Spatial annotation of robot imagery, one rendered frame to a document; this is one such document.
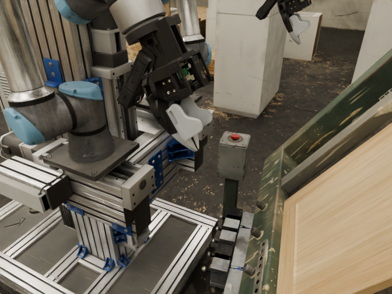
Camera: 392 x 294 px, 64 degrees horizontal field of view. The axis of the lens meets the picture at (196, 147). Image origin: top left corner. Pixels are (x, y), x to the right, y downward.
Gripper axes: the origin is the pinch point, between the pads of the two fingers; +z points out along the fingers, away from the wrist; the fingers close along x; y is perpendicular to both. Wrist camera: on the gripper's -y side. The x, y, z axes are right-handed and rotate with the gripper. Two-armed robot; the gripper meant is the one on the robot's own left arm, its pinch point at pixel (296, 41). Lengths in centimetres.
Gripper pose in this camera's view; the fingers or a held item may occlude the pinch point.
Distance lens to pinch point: 113.3
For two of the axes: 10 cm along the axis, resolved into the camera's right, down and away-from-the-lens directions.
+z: 4.1, 8.7, 2.7
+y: 7.8, -1.8, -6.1
